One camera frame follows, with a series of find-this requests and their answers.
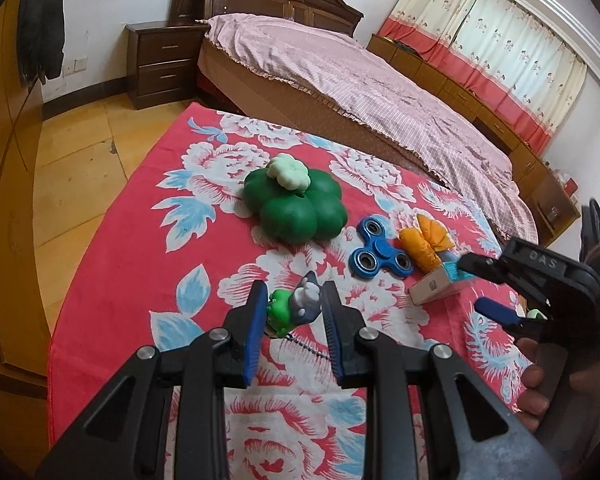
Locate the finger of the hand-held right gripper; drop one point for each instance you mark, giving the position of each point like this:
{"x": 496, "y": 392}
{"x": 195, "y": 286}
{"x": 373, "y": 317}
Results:
{"x": 482, "y": 265}
{"x": 495, "y": 308}

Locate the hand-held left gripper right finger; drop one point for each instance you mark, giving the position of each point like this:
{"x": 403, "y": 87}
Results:
{"x": 332, "y": 335}

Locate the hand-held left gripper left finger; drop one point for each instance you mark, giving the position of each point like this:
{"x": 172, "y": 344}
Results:
{"x": 255, "y": 340}

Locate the white and teal medicine box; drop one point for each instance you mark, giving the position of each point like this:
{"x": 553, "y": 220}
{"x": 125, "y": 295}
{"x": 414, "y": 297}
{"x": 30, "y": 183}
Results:
{"x": 430, "y": 285}

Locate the person's right hand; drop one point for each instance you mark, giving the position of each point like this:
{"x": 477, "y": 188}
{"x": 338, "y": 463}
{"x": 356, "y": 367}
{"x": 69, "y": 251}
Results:
{"x": 535, "y": 375}

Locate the orange mesh bundle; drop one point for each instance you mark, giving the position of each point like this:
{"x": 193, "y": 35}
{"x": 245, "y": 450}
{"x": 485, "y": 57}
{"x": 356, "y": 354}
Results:
{"x": 420, "y": 250}

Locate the blue fidget spinner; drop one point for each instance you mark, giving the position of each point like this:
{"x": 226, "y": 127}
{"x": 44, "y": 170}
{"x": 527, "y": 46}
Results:
{"x": 380, "y": 250}

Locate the red box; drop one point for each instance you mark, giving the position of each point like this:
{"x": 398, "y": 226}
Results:
{"x": 569, "y": 186}

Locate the green flower-shaped container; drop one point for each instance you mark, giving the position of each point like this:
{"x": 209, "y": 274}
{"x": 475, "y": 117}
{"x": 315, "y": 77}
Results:
{"x": 300, "y": 210}

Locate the red floral tablecloth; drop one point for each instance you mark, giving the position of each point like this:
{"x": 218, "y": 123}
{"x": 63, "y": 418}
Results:
{"x": 130, "y": 285}

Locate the cream and red curtain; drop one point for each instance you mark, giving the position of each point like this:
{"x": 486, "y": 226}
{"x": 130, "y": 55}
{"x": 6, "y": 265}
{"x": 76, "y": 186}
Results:
{"x": 505, "y": 50}

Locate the bed with pink cover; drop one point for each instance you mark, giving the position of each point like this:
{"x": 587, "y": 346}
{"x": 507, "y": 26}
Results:
{"x": 355, "y": 75}

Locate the brown bed base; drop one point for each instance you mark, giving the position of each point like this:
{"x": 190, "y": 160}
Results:
{"x": 280, "y": 100}

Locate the dark wooden nightstand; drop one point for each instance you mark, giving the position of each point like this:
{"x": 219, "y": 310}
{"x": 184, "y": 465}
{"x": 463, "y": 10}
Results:
{"x": 162, "y": 70}

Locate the wooden wardrobe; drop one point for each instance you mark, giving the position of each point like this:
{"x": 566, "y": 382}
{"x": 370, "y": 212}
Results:
{"x": 5, "y": 160}

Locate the dark hanging jacket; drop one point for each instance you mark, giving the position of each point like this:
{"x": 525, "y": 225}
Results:
{"x": 40, "y": 25}

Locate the wall power outlet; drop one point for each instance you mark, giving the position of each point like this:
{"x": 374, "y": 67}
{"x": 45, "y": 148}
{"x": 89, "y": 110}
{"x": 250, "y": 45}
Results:
{"x": 75, "y": 66}

